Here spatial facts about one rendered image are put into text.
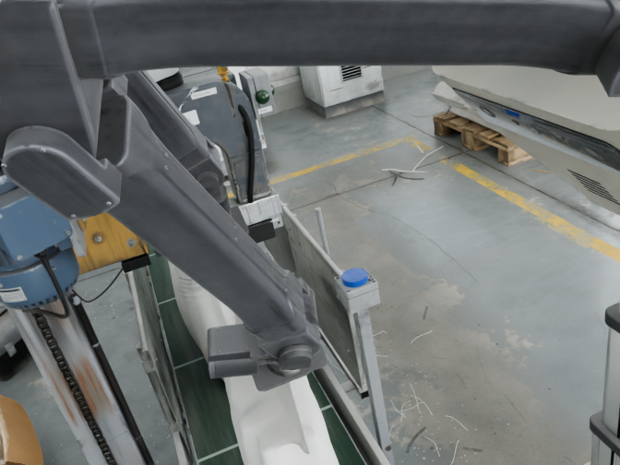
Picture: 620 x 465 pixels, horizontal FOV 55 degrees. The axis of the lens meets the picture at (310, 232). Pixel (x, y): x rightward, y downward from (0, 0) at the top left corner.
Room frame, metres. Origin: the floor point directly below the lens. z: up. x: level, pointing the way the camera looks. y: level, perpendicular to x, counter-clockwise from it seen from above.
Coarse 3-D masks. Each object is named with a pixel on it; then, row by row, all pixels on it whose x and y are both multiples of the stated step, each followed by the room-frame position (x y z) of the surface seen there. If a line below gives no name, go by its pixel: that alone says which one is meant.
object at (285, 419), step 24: (240, 384) 0.91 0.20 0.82; (288, 384) 0.69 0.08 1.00; (240, 408) 0.86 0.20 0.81; (264, 408) 0.82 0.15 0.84; (288, 408) 0.76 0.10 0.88; (312, 408) 0.82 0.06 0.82; (240, 432) 0.81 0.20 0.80; (264, 432) 0.78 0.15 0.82; (288, 432) 0.75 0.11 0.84; (312, 432) 0.73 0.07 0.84; (264, 456) 0.74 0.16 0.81; (288, 456) 0.74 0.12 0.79; (312, 456) 0.74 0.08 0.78
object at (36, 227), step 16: (16, 192) 0.92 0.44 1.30; (0, 208) 0.85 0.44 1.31; (16, 208) 0.86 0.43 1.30; (32, 208) 0.88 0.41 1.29; (48, 208) 0.89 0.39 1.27; (0, 224) 0.84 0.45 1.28; (16, 224) 0.86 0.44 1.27; (32, 224) 0.87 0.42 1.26; (48, 224) 0.88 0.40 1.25; (64, 224) 0.90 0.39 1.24; (0, 240) 0.87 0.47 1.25; (16, 240) 0.85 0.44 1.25; (32, 240) 0.86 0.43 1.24; (48, 240) 0.88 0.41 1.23; (16, 256) 0.84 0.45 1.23
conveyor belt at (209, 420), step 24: (168, 264) 2.27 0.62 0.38; (168, 288) 2.07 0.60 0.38; (168, 312) 1.90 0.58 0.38; (168, 336) 1.75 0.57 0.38; (192, 360) 1.58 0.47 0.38; (192, 384) 1.47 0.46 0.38; (216, 384) 1.44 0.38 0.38; (312, 384) 1.36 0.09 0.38; (192, 408) 1.36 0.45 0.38; (216, 408) 1.34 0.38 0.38; (192, 432) 1.27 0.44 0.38; (216, 432) 1.25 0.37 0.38; (336, 432) 1.16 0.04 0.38; (216, 456) 1.16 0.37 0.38; (240, 456) 1.14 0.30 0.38; (336, 456) 1.08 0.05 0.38; (360, 456) 1.06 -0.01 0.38
